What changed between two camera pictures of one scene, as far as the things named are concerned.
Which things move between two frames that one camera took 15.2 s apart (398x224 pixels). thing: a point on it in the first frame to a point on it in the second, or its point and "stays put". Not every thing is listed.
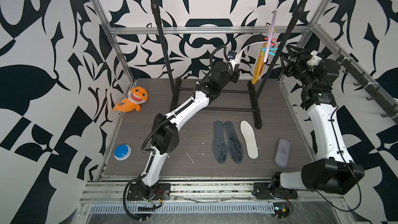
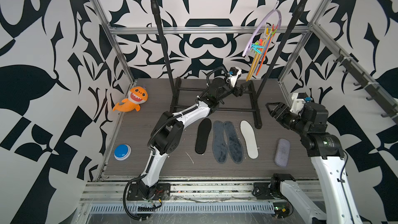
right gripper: [295, 66] to [282, 108]
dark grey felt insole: [234, 146] stays put
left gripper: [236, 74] to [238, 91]
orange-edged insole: [249, 136] stays put
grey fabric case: [282, 154] stays put
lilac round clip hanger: [269, 39] to [279, 27]
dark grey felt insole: [219, 146] stays put
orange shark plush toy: [137, 95] stays put
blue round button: [122, 152] stays put
